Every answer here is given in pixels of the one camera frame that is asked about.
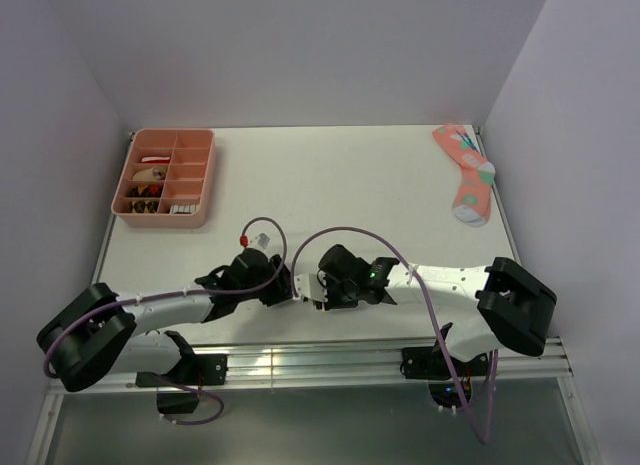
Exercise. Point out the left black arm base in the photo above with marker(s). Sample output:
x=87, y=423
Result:
x=181, y=390

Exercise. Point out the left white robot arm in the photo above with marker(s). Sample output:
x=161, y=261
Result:
x=102, y=333

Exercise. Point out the brown argyle rolled sock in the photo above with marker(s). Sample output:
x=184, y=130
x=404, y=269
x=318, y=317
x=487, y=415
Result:
x=144, y=206

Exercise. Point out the beige rolled sock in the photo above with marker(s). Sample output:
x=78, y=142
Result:
x=150, y=174

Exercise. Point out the pink divided organizer tray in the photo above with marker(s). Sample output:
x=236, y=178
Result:
x=167, y=179

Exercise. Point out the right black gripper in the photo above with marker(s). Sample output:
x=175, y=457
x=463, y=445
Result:
x=336, y=304

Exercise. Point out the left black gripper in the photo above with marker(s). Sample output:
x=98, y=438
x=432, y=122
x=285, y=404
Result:
x=281, y=289

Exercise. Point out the white black striped sock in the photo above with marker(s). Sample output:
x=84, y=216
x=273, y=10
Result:
x=184, y=209

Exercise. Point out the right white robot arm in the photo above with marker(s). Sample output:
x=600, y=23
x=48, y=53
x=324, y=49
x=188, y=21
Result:
x=478, y=309

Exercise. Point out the dark argyle rolled sock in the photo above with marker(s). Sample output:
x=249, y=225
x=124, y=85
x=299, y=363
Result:
x=146, y=191

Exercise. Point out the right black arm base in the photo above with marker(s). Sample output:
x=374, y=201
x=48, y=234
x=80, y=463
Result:
x=427, y=363

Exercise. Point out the brown striped sock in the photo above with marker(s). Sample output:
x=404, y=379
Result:
x=321, y=306

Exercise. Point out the red white rolled sock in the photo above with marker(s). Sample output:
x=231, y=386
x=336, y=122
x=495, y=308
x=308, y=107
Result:
x=155, y=160

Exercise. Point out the pink patterned sock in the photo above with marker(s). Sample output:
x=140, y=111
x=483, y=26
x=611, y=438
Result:
x=472, y=204

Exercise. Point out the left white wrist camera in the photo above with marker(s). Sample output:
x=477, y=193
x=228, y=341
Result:
x=259, y=242

